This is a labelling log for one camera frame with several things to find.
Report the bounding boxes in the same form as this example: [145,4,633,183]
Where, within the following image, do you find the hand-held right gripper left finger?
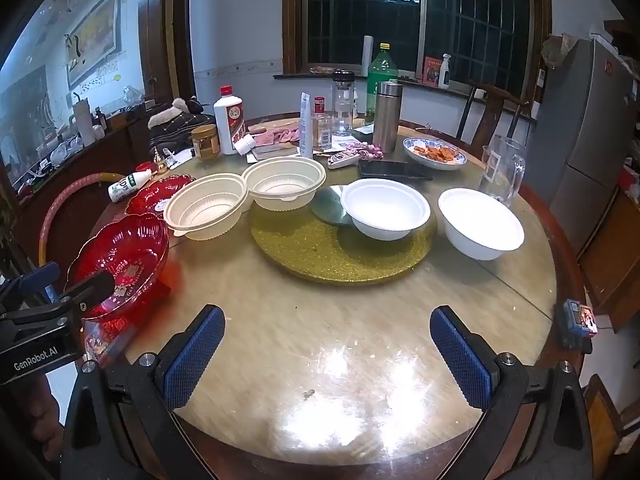
[59,304,227,480]

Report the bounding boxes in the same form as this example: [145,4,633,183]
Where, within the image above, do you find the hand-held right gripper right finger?
[429,305,596,480]

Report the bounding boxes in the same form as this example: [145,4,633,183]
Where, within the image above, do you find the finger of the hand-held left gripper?
[59,269,117,313]
[0,261,61,306]

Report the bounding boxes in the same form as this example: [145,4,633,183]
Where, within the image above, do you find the red plastic scalloped bowl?
[125,174,197,218]
[64,212,171,323]

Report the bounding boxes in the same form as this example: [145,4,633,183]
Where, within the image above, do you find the beige plastic ribbed bowl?
[242,156,327,212]
[163,173,251,241]

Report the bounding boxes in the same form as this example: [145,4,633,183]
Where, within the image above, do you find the white disposable bowl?
[438,188,525,261]
[340,178,431,241]

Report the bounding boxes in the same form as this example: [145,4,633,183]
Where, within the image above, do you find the red plastic packet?
[82,317,138,368]

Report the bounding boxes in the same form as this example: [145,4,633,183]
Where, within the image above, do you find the white glue bottle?
[108,169,153,204]

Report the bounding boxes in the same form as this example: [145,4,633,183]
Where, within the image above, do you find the small printed card box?
[562,298,599,348]

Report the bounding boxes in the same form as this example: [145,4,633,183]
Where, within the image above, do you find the dark wooden sideboard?
[0,102,166,201]

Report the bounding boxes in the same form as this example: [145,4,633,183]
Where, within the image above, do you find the white paper card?
[165,147,197,168]

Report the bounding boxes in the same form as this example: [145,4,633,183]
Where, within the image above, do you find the gold glitter turntable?
[249,185,438,287]

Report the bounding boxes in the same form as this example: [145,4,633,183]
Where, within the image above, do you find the black jacket with fur collar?
[146,97,217,153]

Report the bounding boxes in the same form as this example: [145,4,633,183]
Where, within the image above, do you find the peanut butter jar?
[191,124,221,161]

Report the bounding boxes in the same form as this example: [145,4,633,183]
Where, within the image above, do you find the wooden cabinet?
[580,195,640,331]

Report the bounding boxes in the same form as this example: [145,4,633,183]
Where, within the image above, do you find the clear glass pitcher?
[477,135,528,208]

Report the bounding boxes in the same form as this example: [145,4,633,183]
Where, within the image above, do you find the blue patterned ceramic plate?
[403,137,468,171]

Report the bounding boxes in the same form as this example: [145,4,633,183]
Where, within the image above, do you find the round metal disc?
[310,185,353,227]

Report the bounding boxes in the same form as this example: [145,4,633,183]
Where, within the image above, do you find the black flat phone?
[358,159,434,182]

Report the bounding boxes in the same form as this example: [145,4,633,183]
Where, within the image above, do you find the orange fried food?
[413,142,460,162]

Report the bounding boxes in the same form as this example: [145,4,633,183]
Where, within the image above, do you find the white liquor bottle red cap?
[213,86,247,156]

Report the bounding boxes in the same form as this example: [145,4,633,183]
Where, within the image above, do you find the pink flower ornament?
[346,141,385,157]

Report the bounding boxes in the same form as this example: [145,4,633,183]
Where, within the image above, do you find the white car key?
[327,150,362,169]

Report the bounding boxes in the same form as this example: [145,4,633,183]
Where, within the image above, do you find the pink cloth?
[255,127,301,147]

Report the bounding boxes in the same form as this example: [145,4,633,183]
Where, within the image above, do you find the stainless steel thermos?
[372,81,398,154]

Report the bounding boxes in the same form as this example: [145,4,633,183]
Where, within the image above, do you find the white tube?
[299,92,315,159]

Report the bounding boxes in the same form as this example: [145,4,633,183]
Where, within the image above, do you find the dark wooden chair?
[452,80,533,148]

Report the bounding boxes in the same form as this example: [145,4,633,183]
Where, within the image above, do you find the small glass bottle red cap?
[312,96,333,151]

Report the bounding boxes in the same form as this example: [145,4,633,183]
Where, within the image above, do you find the grey refrigerator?
[520,35,640,256]

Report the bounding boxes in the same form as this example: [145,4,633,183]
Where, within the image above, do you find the clear bottle with black lid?
[332,71,357,137]

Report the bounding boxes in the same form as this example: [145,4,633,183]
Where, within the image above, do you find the red box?
[422,56,443,86]

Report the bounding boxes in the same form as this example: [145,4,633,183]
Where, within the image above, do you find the green plastic bottle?
[365,43,399,126]

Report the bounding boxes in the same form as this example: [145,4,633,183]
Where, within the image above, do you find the crumpled brown paper bag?
[542,32,581,68]

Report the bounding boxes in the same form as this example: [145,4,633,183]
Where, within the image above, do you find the dark barred window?
[282,0,551,86]

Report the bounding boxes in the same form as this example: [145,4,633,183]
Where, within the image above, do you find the dark wall poster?
[0,62,53,181]

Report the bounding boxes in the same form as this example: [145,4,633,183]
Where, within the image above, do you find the white tumbler with handle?
[70,92,97,147]

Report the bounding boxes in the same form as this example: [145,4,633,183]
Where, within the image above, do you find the framed wall painting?
[66,0,123,88]

